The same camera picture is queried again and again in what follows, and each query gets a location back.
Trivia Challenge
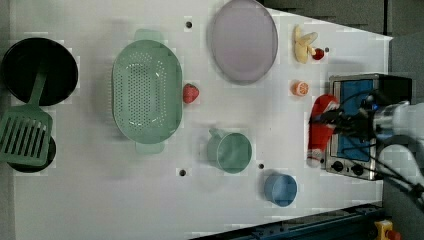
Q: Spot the red toy strawberry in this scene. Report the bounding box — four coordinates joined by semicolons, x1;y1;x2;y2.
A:
313;48;325;60

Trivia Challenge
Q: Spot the grey oval plate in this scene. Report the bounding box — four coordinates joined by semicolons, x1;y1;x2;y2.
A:
210;0;278;84

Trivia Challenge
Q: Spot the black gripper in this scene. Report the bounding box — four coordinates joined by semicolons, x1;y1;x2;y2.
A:
309;109;375;140

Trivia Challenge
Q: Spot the green perforated colander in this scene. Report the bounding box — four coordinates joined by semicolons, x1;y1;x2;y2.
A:
112;29;182;155

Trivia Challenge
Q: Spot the black round pan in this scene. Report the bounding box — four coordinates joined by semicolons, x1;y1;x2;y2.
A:
1;37;78;106

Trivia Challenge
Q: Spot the blue cup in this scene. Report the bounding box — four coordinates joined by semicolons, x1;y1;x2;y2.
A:
264;174;297;207

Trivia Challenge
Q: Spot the green cup with handle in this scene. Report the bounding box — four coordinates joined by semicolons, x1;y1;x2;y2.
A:
207;128;252;174

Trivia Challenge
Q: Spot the orange slice toy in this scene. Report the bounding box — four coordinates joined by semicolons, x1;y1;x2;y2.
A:
291;81;309;97

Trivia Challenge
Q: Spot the green slotted spatula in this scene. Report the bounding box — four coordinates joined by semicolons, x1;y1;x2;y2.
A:
0;73;53;166

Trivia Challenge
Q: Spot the red ketchup bottle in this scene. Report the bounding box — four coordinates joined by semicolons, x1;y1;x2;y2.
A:
306;94;340;168

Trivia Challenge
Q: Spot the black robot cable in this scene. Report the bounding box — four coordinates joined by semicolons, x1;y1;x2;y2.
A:
333;88;424;204

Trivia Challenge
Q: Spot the peeled toy banana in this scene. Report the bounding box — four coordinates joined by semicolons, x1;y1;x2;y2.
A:
294;25;318;64

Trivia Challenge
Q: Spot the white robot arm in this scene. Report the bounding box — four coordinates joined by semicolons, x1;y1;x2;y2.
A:
309;101;423;211

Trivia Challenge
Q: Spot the pink toy strawberry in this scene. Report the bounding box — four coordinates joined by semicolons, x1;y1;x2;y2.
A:
183;84;200;104

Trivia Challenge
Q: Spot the yellow red emergency button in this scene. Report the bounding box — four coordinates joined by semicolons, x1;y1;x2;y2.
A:
374;220;402;240

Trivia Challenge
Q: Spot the toaster oven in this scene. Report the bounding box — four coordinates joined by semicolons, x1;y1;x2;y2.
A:
325;74;412;181

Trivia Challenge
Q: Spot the blue metal frame rail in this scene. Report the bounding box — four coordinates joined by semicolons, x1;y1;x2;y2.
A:
190;204;385;240

